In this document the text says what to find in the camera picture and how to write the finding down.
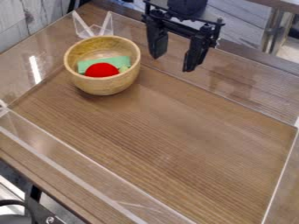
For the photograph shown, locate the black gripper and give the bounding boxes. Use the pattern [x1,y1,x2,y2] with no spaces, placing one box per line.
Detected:
[145,0,226,72]

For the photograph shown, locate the red round fruit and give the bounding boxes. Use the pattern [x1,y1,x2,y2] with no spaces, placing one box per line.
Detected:
[86,63,119,78]

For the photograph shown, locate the green sponge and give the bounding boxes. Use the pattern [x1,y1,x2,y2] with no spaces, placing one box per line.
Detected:
[78,56,131,74]

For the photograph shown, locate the wooden bowl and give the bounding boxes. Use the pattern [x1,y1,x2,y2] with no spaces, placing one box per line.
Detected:
[65,36,142,95]

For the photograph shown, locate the metal table leg background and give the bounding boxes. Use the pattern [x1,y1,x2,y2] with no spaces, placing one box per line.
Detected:
[261,9,296,55]

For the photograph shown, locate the black table leg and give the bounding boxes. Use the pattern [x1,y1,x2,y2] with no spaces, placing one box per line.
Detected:
[25,185,66,224]

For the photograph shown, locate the clear acrylic tray wall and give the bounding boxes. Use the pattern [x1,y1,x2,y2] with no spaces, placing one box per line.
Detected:
[0,101,197,224]

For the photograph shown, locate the black cable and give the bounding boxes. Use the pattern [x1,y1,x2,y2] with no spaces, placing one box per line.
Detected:
[0,199,29,211]

